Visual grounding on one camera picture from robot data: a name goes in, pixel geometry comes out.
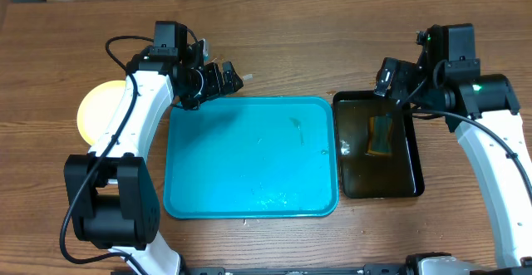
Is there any green yellow sponge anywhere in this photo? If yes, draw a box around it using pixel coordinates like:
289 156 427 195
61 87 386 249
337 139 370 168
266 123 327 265
367 115 393 156

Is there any yellow plate with stain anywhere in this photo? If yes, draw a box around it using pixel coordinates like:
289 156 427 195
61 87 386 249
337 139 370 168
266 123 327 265
76 81 126 145

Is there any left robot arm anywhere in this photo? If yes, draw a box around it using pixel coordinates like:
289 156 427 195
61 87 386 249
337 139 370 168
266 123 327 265
58 21 244 274

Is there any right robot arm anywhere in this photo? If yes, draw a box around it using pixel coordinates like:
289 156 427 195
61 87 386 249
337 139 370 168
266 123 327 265
374 23 531 274

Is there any black water tray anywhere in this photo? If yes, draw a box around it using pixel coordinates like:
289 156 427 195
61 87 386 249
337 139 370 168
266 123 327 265
332 91 425 199

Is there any teal plastic tray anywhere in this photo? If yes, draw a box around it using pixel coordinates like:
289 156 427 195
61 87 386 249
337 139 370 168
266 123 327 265
163 96 339 219

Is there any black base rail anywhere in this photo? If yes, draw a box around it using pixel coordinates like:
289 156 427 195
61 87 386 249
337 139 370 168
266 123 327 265
178 263 413 275

